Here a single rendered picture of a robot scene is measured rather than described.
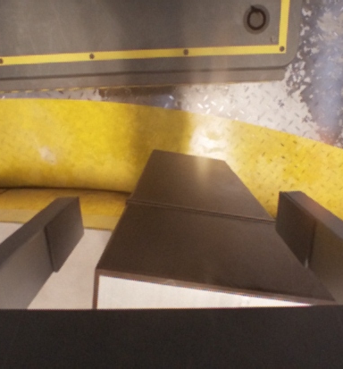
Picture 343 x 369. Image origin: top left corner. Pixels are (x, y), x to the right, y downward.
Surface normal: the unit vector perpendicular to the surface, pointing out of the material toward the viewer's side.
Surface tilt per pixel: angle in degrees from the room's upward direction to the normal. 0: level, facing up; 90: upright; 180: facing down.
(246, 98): 0
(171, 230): 90
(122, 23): 0
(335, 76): 0
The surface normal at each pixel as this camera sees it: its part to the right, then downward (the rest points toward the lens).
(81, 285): -0.02, 0.30
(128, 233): 0.15, -0.94
